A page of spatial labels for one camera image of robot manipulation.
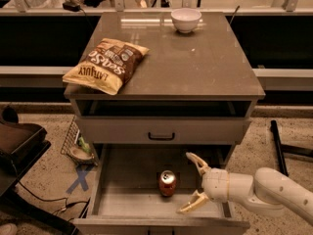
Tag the open lower grey drawer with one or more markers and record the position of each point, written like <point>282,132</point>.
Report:
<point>126,199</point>

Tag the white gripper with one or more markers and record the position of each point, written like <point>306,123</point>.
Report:
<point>215,184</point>

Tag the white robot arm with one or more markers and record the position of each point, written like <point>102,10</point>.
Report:
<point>267,192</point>

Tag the brown yellow chip bag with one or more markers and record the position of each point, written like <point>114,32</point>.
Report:
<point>108,66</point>

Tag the closed grey drawer black handle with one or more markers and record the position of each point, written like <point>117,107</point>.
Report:
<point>163,130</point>

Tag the black metal stand leg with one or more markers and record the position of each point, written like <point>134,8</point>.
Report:
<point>282,148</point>

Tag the wire basket with items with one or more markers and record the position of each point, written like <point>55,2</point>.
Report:
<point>76,148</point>

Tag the grey drawer cabinet with counter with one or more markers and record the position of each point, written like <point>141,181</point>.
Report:
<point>203,74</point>

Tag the black chair left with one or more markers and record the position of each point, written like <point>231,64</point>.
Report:
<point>21,146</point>

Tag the white ceramic bowl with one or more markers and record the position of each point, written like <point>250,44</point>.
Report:
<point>185,20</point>

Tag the orange soda can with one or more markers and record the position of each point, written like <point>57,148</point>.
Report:
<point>167,183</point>

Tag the black power adapter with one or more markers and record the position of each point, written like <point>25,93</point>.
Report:
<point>70,6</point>

